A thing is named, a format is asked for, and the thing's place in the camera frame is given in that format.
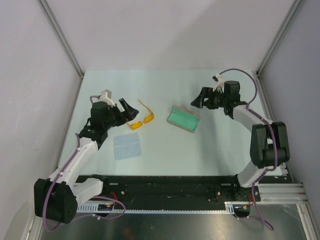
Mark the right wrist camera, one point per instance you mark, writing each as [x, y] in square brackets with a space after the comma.
[218, 80]

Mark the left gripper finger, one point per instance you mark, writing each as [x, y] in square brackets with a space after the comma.
[129, 112]
[127, 117]

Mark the left aluminium frame post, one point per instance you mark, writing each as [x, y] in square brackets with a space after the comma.
[54, 24]

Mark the blue cleaning cloth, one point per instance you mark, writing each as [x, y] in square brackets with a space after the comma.
[126, 146]

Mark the grey glasses case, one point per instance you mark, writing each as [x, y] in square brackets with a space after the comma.
[183, 118]

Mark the orange sunglasses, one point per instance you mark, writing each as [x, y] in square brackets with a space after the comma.
[147, 119]

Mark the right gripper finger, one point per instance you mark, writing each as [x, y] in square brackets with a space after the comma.
[198, 102]
[206, 92]

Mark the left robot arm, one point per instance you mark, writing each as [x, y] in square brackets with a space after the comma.
[57, 198]

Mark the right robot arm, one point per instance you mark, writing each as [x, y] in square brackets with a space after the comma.
[269, 145]

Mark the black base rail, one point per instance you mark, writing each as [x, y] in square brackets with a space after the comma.
[176, 193]

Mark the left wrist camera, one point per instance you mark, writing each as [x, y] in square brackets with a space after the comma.
[106, 96]

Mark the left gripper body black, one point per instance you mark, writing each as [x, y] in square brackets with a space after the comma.
[115, 117]

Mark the aluminium frame post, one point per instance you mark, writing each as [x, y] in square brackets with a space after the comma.
[280, 34]
[54, 24]

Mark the right aluminium frame post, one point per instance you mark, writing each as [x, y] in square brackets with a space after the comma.
[280, 34]

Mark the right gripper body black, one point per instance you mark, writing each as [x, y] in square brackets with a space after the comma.
[217, 100]

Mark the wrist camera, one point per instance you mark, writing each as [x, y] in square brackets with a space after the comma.
[218, 80]
[106, 96]

